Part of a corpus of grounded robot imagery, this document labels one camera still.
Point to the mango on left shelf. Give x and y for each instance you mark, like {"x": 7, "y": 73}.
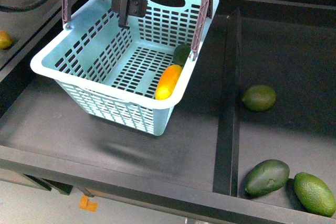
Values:
{"x": 5, "y": 40}

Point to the dark green avocado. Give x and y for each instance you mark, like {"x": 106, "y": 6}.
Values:
{"x": 268, "y": 176}

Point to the round green avocado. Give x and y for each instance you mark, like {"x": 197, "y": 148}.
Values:
{"x": 259, "y": 98}

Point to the yellow mango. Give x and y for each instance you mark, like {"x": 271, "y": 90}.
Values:
{"x": 167, "y": 82}

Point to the light green avocado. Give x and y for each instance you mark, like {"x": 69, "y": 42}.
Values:
{"x": 314, "y": 194}

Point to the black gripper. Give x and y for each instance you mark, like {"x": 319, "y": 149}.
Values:
{"x": 127, "y": 8}

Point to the light blue plastic basket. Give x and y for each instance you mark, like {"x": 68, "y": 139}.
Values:
{"x": 113, "y": 72}

